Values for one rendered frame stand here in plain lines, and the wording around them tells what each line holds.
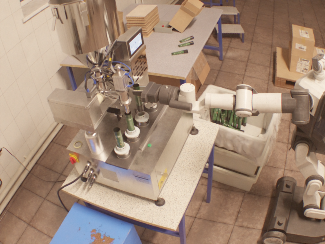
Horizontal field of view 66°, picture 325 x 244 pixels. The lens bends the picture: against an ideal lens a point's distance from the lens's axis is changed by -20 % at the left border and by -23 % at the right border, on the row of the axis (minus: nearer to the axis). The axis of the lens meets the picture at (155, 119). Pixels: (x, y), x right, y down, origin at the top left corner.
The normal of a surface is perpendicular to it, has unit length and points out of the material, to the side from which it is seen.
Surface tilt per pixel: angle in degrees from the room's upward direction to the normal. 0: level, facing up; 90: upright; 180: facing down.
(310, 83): 2
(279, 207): 0
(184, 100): 88
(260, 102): 39
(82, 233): 0
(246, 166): 96
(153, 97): 90
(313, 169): 90
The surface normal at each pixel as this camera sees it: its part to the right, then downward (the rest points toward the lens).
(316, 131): -0.83, 0.43
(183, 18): -0.39, 0.66
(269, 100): -0.51, -0.22
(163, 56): -0.12, -0.73
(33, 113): 0.91, 0.18
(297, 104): -0.76, 0.17
